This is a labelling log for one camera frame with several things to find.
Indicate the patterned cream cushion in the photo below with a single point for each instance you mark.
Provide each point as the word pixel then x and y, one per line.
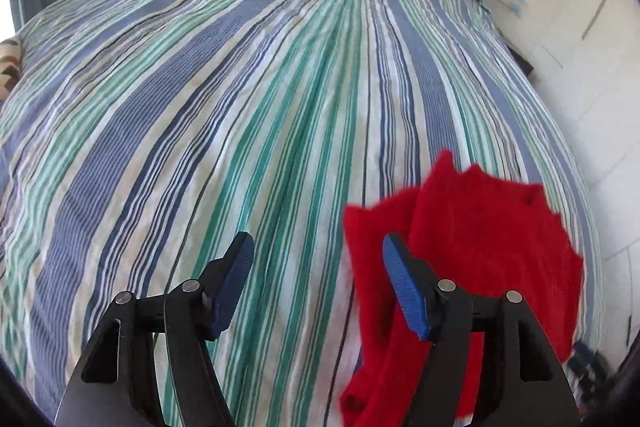
pixel 10 65

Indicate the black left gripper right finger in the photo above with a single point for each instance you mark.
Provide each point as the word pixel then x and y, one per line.
pixel 522 381

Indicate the striped blue green bedspread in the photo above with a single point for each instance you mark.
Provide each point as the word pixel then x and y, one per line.
pixel 144 134

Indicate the red knit sweater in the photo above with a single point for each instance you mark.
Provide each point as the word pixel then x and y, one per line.
pixel 485 234

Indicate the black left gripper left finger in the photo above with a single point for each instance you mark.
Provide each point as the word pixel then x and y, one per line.
pixel 114 382

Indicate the dark wooden nightstand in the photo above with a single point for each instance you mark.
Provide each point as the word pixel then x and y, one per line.
pixel 519 59

